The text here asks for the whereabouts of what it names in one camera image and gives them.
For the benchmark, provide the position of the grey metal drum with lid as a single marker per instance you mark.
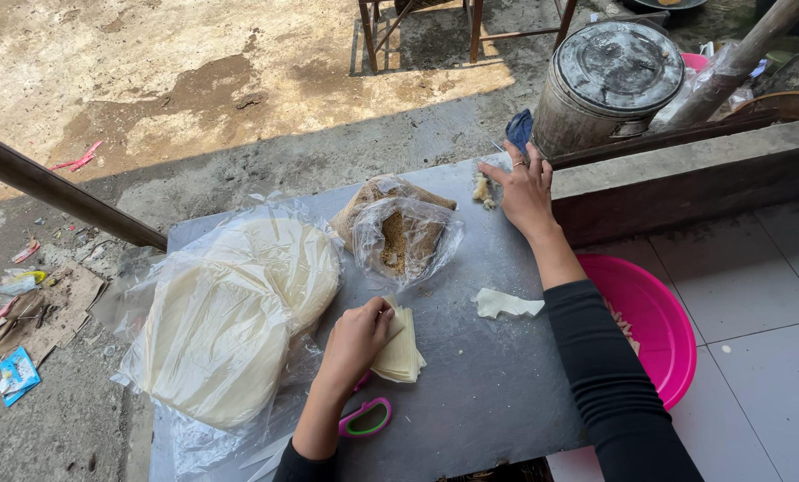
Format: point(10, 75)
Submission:
point(603, 87)

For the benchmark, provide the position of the dark round pan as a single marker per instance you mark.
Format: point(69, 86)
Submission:
point(667, 3)

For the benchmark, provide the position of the pink plastic basin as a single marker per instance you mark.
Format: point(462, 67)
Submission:
point(653, 335)

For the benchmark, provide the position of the blue cloth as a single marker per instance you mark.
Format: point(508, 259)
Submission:
point(520, 130)

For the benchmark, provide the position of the crumpled clear plastic sheet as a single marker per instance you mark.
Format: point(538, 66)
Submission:
point(700, 90)

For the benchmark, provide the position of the person's left hand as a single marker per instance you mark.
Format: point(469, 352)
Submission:
point(349, 348)

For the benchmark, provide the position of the small pink bowl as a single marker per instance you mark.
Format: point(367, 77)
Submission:
point(694, 61)

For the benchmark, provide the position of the person's right hand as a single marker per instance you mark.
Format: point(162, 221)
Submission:
point(528, 197)

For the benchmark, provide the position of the blue snack wrapper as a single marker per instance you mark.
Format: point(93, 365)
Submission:
point(18, 376)

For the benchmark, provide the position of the pale scraps in basin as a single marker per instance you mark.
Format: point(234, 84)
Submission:
point(623, 328)

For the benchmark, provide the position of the pale yellow dough lump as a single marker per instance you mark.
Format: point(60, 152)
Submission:
point(483, 191)

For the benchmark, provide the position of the brown round bowl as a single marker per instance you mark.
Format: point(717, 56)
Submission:
point(784, 104)

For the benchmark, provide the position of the person's left fingers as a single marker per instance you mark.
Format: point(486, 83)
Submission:
point(380, 314)

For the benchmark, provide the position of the torn pale dough piece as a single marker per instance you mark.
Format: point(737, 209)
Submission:
point(503, 304)

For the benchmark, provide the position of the dark wooden rail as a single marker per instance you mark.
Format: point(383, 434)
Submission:
point(58, 191)

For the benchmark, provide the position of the bag of round dough sheets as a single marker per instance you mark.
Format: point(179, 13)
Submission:
point(232, 314)

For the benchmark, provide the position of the small clear plastic bag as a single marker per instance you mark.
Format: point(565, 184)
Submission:
point(496, 164)

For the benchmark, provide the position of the red wrapper scrap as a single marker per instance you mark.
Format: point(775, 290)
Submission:
point(78, 161)

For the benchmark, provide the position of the stack of square dough wrappers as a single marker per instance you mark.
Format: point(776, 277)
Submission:
point(402, 355)

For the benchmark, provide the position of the grey wooden pole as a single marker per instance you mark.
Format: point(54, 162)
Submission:
point(740, 60)

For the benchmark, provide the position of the heap of cardboard and litter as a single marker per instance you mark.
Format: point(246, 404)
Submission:
point(44, 314)

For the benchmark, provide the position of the plastic bag of brown filling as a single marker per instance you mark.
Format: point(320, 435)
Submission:
point(402, 234)

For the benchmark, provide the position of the brown metal stool frame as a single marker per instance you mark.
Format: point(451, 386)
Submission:
point(473, 27)

